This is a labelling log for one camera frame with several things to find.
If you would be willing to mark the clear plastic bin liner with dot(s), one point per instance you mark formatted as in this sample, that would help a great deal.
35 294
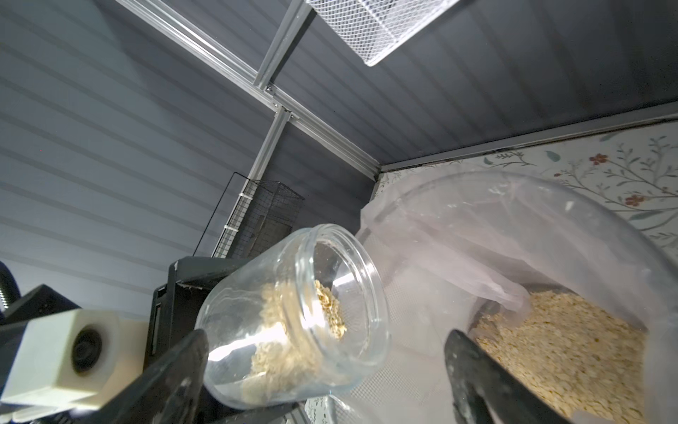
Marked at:
447 241

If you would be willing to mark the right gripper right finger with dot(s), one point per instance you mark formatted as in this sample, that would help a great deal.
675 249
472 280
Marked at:
484 392

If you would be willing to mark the oatmeal glass jar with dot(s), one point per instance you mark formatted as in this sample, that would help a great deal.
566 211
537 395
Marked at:
307 318

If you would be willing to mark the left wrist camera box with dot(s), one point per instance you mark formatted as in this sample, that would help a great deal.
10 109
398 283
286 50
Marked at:
76 359

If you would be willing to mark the black wire basket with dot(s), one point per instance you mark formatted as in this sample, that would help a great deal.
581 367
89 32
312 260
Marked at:
264 212

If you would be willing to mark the grey trash bin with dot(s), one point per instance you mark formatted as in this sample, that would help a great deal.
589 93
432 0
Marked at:
575 356

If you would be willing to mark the floral table mat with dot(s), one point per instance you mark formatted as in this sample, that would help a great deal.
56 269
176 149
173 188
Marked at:
631 172

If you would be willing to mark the white wire mesh basket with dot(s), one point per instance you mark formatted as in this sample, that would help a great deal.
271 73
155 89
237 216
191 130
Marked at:
374 29

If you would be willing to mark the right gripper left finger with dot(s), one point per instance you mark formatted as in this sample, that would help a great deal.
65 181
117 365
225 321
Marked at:
167 392

